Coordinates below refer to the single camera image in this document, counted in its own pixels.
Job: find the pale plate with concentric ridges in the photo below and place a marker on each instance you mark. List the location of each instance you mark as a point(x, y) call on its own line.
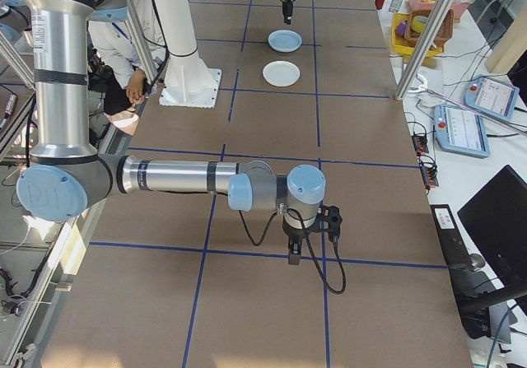
point(284, 40)

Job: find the plain white plate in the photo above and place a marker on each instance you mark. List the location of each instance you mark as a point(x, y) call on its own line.
point(281, 73)

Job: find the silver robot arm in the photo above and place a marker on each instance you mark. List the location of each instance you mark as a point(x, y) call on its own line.
point(62, 75)

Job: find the yellow plastic basket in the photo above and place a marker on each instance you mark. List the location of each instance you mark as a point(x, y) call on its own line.
point(397, 42)

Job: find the small purple object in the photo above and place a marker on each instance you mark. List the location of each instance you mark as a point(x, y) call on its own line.
point(401, 26)

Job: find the pink plastic basket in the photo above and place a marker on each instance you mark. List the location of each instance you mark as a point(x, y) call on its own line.
point(418, 5)

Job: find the yellow-green tape roll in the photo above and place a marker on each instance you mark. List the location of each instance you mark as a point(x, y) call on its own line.
point(420, 24)

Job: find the small black orange electronic module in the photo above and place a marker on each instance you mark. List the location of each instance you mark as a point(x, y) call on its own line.
point(429, 174)

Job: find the long reacher grabber stick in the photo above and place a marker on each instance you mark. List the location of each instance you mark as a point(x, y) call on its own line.
point(422, 85)

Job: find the black box with white label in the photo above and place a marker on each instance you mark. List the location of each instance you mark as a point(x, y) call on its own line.
point(450, 236)

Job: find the small black red electronic module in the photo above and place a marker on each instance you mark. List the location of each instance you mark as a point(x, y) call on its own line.
point(420, 143)

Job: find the brown wicker basket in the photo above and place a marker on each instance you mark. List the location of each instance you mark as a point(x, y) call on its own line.
point(446, 30)

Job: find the white desk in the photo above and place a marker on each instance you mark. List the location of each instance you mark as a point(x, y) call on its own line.
point(449, 178)

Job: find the white cloth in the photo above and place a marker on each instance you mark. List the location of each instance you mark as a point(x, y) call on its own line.
point(428, 102)

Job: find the person in white shirt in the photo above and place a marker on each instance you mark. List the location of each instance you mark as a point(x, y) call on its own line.
point(107, 43)

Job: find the blue-grey teach pendant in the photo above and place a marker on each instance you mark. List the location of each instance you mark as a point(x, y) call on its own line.
point(492, 96)
point(461, 131)

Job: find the black laptop screen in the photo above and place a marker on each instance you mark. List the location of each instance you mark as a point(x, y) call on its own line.
point(498, 224)

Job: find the light wooden box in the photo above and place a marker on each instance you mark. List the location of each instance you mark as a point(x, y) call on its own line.
point(508, 55)

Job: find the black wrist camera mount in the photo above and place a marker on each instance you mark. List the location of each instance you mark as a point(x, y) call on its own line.
point(331, 220)

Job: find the white camera pedestal column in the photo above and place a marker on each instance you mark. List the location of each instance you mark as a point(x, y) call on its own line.
point(181, 34)

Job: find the slanted aluminium frame post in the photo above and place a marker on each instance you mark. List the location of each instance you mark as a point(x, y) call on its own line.
point(428, 34)

